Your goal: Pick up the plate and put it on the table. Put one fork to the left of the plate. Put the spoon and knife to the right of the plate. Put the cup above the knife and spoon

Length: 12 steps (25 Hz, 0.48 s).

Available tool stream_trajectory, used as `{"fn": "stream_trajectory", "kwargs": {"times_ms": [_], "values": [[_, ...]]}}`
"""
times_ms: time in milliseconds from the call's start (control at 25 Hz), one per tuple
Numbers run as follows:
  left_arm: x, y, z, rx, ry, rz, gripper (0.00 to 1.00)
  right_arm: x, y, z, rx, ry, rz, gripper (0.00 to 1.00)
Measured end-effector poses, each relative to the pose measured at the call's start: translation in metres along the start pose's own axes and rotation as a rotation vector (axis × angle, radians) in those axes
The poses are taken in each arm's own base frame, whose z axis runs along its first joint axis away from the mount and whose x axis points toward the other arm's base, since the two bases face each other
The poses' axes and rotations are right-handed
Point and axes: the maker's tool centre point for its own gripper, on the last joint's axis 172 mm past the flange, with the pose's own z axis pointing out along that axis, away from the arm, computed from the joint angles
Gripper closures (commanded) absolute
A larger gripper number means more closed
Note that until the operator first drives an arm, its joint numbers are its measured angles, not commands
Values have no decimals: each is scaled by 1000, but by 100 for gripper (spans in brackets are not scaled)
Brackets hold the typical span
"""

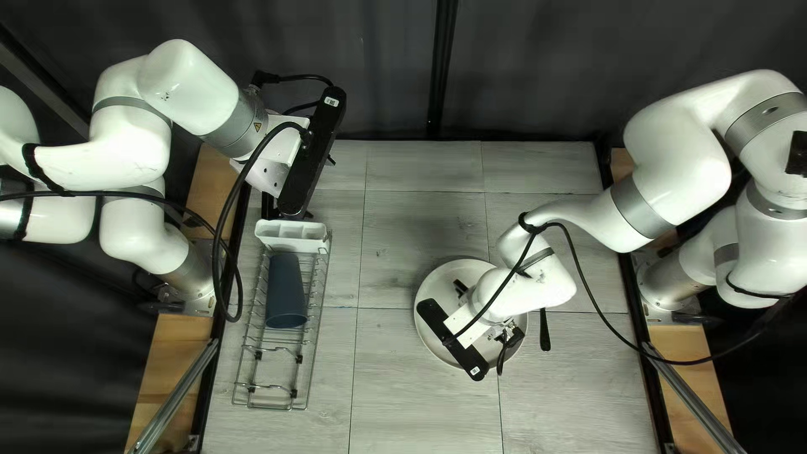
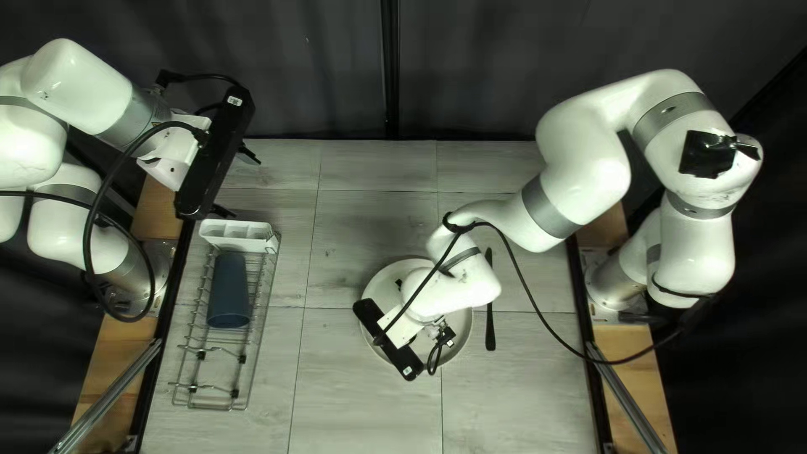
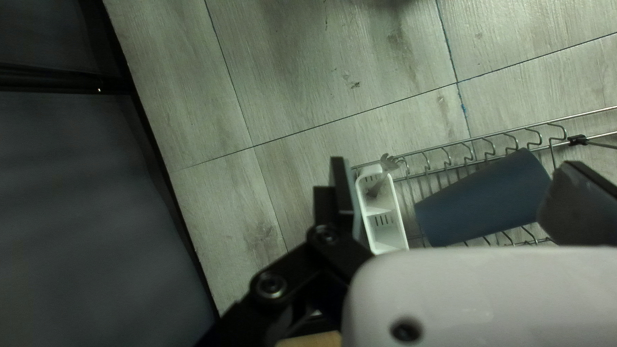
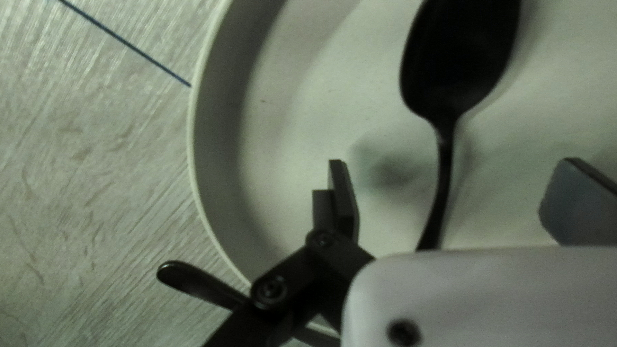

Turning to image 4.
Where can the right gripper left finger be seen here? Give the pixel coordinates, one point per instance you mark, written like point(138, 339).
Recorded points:
point(332, 255)

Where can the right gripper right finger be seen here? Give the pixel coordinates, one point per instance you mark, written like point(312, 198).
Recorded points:
point(583, 207)

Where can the pale plate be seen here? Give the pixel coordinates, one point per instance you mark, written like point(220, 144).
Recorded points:
point(313, 96)

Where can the black spoon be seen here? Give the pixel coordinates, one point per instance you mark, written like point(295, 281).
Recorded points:
point(453, 62)

